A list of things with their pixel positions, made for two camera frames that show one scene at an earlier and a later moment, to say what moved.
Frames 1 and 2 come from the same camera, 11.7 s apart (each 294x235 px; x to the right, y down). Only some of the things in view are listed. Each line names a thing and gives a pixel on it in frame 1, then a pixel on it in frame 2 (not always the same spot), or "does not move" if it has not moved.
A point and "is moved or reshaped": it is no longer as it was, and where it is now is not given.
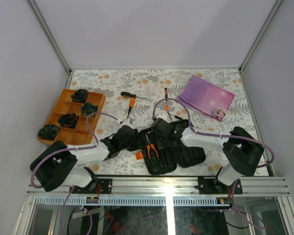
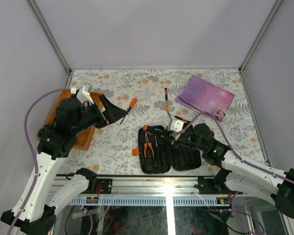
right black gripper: (160, 145) → (177, 141)
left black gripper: (136, 137) → (112, 113)
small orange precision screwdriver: (167, 109) does not move
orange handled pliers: (150, 145) is moved or reshaped
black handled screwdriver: (128, 95) is moved or reshaped
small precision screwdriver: (166, 93) does not move
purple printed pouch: (207, 97) does not move
